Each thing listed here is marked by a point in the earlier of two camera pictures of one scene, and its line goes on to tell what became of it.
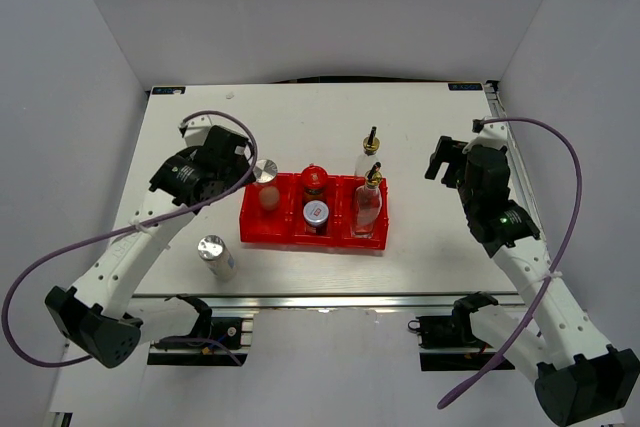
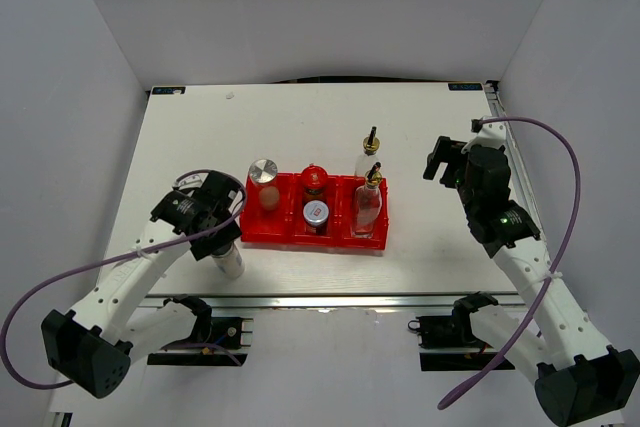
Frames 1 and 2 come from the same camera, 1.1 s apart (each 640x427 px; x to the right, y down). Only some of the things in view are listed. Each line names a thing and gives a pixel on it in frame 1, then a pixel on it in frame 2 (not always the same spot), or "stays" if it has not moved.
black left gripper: [238, 172] → [227, 233]
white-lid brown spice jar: [315, 216] stays
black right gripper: [447, 151] stays
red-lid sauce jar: [314, 180] stays
